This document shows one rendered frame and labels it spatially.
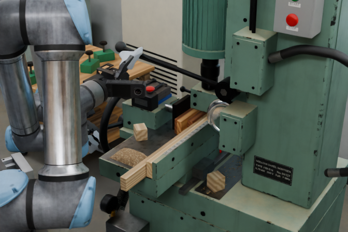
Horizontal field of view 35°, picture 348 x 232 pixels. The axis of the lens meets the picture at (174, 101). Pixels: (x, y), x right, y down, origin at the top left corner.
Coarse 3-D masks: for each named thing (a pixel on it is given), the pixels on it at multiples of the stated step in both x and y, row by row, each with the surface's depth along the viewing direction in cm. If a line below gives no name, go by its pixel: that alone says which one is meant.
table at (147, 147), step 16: (128, 128) 184; (160, 128) 178; (128, 144) 169; (144, 144) 169; (160, 144) 169; (208, 144) 173; (112, 160) 161; (192, 160) 167; (112, 176) 162; (176, 176) 161; (144, 192) 156; (160, 192) 155
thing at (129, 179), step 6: (198, 120) 175; (192, 126) 171; (174, 138) 165; (168, 144) 161; (156, 150) 158; (150, 156) 155; (144, 162) 153; (132, 168) 150; (138, 168) 150; (144, 168) 152; (126, 174) 147; (132, 174) 147; (138, 174) 150; (144, 174) 153; (120, 180) 147; (126, 180) 146; (132, 180) 148; (138, 180) 151; (126, 186) 146; (132, 186) 149
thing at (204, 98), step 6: (198, 84) 176; (192, 90) 174; (198, 90) 173; (204, 90) 173; (210, 90) 173; (192, 96) 175; (198, 96) 173; (204, 96) 172; (210, 96) 171; (216, 96) 169; (192, 102) 176; (198, 102) 174; (204, 102) 173; (210, 102) 172; (198, 108) 175; (204, 108) 174
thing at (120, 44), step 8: (120, 48) 168; (128, 48) 168; (144, 56) 165; (160, 64) 163; (168, 64) 161; (184, 72) 159; (192, 72) 158; (200, 80) 156; (208, 80) 155; (224, 80) 151; (216, 88) 152; (224, 88) 150; (224, 96) 151; (232, 96) 150
